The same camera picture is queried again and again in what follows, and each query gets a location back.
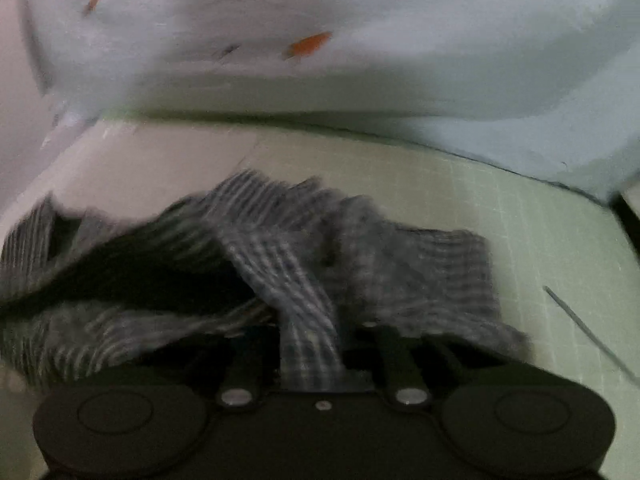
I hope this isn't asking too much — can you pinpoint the blue white plaid shirt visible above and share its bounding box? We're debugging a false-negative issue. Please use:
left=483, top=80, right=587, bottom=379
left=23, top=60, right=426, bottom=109
left=1, top=170, right=529, bottom=391

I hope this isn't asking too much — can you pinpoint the light blue carrot-print quilt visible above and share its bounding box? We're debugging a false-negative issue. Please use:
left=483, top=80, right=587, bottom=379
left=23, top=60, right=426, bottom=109
left=21, top=0, right=639, bottom=202

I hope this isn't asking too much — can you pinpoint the thin grey cord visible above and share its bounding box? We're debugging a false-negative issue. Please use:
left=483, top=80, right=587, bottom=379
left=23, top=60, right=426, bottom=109
left=542, top=285, right=640, bottom=386

